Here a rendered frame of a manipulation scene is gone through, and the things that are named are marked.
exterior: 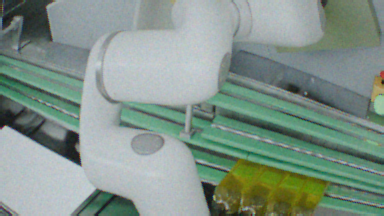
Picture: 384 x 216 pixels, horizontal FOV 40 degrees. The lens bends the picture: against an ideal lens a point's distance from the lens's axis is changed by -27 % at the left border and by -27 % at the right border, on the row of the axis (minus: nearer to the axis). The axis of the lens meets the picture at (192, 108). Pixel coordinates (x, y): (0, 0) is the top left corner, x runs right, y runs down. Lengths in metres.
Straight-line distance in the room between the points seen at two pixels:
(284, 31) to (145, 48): 0.20
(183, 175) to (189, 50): 0.13
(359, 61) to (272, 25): 0.56
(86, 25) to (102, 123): 0.89
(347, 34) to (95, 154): 0.68
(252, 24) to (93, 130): 0.25
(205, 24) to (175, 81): 0.07
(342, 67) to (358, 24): 0.19
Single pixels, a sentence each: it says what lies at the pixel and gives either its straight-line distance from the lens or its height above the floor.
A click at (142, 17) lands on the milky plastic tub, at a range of 1.47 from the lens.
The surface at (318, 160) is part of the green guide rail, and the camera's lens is 1.30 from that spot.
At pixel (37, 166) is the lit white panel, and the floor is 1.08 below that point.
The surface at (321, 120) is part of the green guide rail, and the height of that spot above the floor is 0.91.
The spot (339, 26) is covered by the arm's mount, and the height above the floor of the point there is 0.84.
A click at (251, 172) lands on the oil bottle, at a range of 1.30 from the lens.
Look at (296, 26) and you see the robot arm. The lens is 0.85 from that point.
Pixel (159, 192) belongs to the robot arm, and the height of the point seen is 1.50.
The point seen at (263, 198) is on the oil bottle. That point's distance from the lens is 1.23.
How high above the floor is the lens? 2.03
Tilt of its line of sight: 54 degrees down
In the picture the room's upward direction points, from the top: 135 degrees counter-clockwise
